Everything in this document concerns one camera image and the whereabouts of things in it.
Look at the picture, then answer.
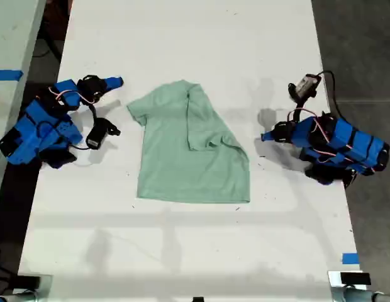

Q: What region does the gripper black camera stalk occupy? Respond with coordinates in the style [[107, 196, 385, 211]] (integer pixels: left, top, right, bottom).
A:
[[288, 82, 318, 123], [87, 103, 122, 137]]

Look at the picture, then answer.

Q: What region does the thin black floor cable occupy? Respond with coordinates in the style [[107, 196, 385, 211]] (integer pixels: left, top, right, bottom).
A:
[[33, 30, 62, 62]]

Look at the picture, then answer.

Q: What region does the metal table bracket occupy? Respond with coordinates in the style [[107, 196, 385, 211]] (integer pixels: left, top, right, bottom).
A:
[[327, 270, 374, 302], [12, 274, 53, 302]]

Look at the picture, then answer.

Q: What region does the pale green t-shirt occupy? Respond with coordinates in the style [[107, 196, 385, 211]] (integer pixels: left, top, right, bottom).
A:
[[125, 79, 252, 204]]

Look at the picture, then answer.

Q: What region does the pale grey side table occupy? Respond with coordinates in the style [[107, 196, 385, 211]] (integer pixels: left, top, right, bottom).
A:
[[0, 0, 47, 205]]

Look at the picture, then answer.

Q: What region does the long blue tape strip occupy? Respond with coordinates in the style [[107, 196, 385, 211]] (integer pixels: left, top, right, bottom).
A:
[[0, 69, 25, 81]]

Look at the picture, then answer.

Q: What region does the small black box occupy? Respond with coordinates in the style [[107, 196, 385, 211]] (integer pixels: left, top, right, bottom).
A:
[[17, 275, 42, 289], [340, 272, 371, 286]]

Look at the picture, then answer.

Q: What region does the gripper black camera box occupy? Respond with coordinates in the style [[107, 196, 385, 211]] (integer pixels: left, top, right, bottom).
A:
[[294, 74, 322, 96], [86, 118, 108, 150]]

